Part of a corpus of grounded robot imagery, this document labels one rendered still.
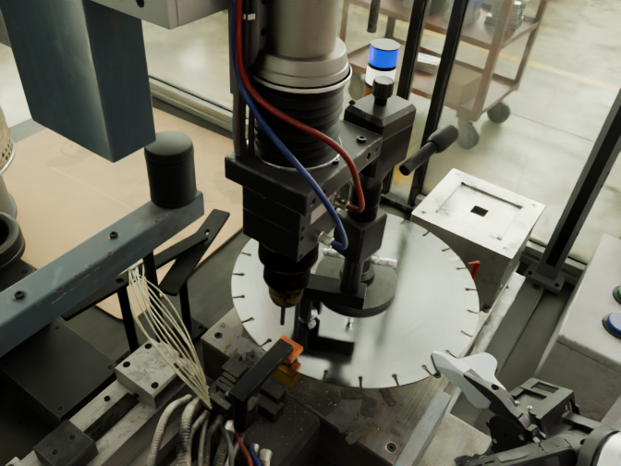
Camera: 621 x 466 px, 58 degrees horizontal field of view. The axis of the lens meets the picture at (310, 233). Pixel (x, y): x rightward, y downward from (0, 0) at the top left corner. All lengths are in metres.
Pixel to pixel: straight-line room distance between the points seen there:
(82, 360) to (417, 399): 0.46
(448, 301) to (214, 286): 0.44
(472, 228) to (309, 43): 0.63
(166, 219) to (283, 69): 0.35
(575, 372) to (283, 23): 0.67
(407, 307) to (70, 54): 0.49
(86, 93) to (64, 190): 0.82
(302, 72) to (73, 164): 1.01
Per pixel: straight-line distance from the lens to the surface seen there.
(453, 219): 0.99
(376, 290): 0.74
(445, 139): 0.55
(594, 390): 0.92
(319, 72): 0.40
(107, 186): 1.27
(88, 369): 0.84
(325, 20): 0.40
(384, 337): 0.70
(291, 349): 0.64
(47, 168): 1.36
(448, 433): 0.80
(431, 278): 0.79
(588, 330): 0.89
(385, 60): 0.89
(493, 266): 0.97
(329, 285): 0.66
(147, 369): 0.75
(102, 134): 0.49
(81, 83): 0.48
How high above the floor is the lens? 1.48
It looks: 40 degrees down
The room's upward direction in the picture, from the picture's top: 5 degrees clockwise
